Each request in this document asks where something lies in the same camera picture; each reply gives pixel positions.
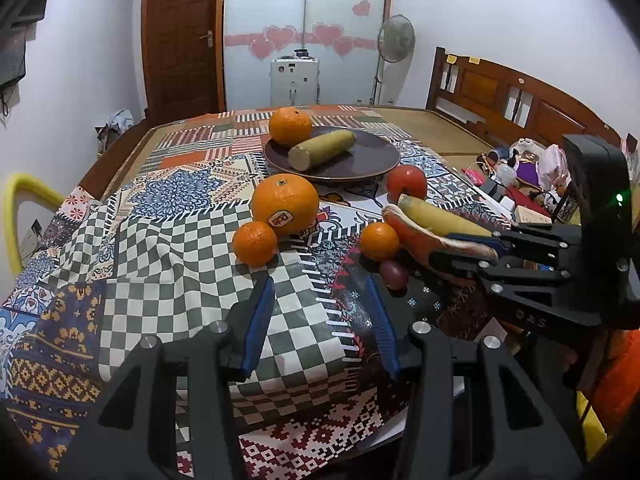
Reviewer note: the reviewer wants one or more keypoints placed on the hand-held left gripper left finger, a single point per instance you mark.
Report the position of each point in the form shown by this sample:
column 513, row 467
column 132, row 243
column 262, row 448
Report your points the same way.
column 260, row 325

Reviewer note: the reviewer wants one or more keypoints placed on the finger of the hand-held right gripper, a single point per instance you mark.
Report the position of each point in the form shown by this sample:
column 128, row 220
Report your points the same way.
column 460, row 262
column 477, row 240

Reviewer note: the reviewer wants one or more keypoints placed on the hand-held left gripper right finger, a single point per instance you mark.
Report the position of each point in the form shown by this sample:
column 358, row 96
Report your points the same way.
column 382, row 330

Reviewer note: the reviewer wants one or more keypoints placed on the thin yellow vegetable stick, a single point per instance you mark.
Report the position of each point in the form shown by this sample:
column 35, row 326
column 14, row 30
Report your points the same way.
column 440, row 219

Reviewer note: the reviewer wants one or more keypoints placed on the dark red jujube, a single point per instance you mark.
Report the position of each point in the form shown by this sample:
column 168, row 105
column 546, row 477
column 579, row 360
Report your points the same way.
column 393, row 274

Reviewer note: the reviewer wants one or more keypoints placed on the small mandarin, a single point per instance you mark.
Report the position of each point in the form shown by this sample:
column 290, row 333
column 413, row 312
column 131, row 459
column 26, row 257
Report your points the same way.
column 255, row 243
column 379, row 241

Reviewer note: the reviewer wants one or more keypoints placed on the red tomato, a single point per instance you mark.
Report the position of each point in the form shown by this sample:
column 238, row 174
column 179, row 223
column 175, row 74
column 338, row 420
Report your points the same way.
column 406, row 182

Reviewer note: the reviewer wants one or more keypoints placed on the large orange with sticker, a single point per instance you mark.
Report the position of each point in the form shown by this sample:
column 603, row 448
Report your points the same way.
column 285, row 200

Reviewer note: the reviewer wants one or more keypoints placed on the brown round plate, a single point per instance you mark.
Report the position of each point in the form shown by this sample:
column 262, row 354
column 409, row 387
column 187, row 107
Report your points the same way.
column 372, row 155

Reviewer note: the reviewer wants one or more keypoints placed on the tan cardboard box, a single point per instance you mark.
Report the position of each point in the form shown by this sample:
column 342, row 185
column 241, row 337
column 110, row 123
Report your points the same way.
column 532, row 215

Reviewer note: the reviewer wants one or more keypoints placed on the white paper sheet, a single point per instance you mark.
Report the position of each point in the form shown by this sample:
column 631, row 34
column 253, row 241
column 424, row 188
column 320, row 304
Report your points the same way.
column 492, row 332

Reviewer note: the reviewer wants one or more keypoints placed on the patchwork printed blanket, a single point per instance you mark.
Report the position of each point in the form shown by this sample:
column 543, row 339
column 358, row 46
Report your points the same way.
column 165, row 270

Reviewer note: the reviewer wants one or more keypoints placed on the woven bed mat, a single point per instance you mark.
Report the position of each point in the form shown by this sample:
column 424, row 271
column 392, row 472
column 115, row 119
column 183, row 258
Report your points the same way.
column 430, row 127

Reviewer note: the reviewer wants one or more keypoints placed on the person's orange clothing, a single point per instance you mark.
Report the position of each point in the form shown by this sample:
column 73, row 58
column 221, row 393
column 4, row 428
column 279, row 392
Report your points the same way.
column 622, row 375

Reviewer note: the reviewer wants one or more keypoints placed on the thick yellow vegetable stick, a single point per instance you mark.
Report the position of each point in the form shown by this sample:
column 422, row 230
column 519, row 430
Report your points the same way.
column 322, row 149

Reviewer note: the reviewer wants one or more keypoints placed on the large plain orange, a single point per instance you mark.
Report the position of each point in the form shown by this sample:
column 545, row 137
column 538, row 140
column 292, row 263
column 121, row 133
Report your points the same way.
column 290, row 126

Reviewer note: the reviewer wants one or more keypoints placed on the standing fan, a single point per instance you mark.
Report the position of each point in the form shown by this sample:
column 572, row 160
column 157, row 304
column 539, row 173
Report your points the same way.
column 396, row 39

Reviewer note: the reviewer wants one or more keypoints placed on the white appliance box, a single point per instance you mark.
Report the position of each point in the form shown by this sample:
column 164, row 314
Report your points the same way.
column 295, row 82

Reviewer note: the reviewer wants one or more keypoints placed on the pile of clothes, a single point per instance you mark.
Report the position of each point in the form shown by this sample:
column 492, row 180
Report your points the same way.
column 116, row 122

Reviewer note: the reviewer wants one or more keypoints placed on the yellow foam tube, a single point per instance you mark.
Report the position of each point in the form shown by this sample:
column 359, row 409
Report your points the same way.
column 20, row 185

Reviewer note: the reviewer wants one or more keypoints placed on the brown wooden door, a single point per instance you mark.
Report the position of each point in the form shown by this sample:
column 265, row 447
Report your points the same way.
column 180, row 35

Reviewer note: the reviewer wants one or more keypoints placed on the small black monitor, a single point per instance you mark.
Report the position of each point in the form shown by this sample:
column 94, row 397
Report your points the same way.
column 11, row 60

